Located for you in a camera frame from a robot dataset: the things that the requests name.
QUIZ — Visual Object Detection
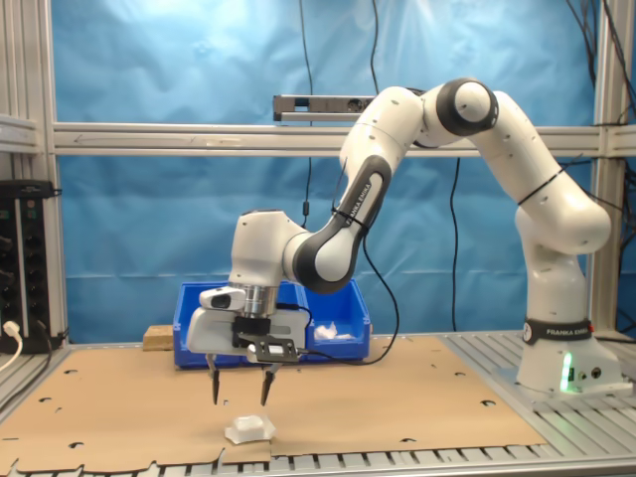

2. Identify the blue bin with syringe packets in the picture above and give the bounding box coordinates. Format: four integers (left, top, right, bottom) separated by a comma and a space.
173, 281, 249, 370

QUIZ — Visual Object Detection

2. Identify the aluminium side rail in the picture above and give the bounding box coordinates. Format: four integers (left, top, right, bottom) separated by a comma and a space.
0, 112, 42, 154

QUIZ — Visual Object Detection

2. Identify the aluminium frame post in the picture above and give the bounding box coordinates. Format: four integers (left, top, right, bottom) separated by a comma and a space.
590, 0, 628, 334
0, 0, 41, 183
38, 0, 70, 344

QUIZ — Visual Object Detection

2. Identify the black camera cable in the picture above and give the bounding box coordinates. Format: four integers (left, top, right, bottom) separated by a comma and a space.
275, 233, 401, 367

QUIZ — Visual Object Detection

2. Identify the wooden block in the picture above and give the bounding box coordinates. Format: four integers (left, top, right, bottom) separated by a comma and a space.
142, 325, 176, 353

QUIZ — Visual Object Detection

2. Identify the brown cardboard sheet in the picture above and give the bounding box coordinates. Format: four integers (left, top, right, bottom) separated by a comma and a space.
0, 346, 273, 474
262, 335, 549, 457

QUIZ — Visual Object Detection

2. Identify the white plug with cable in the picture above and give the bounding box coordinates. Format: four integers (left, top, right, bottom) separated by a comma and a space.
0, 320, 25, 374

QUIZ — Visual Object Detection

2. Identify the white bagged mask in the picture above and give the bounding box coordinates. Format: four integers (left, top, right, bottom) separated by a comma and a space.
313, 322, 357, 343

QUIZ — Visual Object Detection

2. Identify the black socket rack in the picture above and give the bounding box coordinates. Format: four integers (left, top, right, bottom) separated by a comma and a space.
0, 179, 64, 355

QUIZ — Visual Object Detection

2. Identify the blue bin with face masks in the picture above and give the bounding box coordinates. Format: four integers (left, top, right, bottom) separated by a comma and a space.
241, 280, 308, 369

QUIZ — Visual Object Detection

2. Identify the long black hanging cable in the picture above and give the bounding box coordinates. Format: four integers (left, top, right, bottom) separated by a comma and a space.
449, 157, 463, 333

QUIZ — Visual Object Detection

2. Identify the black plug with cable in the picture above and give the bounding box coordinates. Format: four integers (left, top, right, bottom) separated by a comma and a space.
0, 320, 69, 413

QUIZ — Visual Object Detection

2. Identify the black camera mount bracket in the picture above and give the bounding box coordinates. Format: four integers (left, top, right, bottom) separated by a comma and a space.
233, 317, 303, 366

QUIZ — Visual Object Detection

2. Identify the aluminium cross beam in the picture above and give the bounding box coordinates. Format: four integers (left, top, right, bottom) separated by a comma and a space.
52, 121, 602, 158

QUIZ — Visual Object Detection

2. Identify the grey power strip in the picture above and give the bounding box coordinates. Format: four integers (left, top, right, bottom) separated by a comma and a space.
271, 93, 377, 123

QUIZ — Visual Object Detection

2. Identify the thin black hanging cable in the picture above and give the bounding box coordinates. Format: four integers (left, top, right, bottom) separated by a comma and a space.
371, 0, 383, 96

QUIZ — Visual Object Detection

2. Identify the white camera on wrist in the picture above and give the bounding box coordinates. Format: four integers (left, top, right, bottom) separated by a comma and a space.
199, 286, 245, 312

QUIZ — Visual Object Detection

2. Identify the black cable bundle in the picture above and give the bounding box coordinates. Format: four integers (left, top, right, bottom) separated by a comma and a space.
565, 0, 636, 339

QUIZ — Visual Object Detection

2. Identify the blue bin with white packets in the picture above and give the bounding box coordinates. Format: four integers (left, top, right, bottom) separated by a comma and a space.
300, 278, 373, 364

